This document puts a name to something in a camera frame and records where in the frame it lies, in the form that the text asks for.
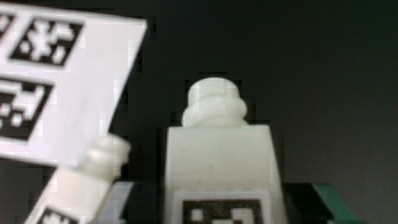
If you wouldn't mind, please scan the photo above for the white table leg with tag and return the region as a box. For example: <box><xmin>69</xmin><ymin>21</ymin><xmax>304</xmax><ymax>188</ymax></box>
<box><xmin>163</xmin><ymin>77</ymin><xmax>289</xmax><ymax>224</ymax></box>

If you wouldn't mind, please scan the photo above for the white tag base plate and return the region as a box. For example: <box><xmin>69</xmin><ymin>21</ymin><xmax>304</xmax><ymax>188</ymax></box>
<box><xmin>0</xmin><ymin>2</ymin><xmax>147</xmax><ymax>166</ymax></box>

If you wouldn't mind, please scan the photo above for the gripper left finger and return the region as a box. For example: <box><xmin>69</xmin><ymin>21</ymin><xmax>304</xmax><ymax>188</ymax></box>
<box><xmin>96</xmin><ymin>181</ymin><xmax>163</xmax><ymax>224</ymax></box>

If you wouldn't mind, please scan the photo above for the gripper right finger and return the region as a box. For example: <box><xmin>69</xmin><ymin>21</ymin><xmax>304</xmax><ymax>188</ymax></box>
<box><xmin>284</xmin><ymin>183</ymin><xmax>368</xmax><ymax>224</ymax></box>

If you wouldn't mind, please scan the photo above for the white table leg centre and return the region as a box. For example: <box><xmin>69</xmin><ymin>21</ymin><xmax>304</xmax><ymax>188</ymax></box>
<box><xmin>23</xmin><ymin>134</ymin><xmax>131</xmax><ymax>224</ymax></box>

